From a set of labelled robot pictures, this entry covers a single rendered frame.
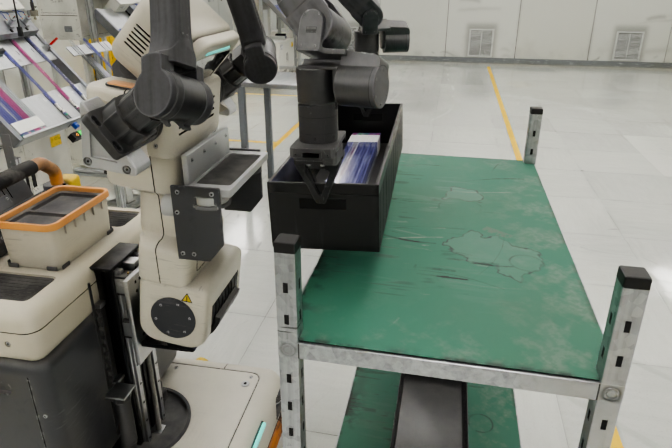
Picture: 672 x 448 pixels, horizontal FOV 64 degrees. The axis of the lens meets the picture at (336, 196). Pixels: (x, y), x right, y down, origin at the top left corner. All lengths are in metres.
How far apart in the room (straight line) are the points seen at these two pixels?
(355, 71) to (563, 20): 9.64
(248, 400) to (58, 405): 0.56
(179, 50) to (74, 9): 3.47
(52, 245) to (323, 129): 0.76
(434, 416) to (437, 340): 0.76
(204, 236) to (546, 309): 0.64
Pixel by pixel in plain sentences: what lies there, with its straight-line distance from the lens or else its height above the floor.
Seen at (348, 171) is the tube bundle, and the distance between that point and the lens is 1.06.
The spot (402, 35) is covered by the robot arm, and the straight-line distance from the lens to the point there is 1.32.
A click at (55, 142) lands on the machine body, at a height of 0.52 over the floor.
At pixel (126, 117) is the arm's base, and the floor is 1.21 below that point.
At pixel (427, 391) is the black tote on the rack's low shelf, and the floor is 0.36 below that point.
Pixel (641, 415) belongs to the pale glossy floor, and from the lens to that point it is 2.30.
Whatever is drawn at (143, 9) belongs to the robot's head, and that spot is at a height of 1.36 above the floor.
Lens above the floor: 1.42
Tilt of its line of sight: 22 degrees down
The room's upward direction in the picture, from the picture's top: straight up
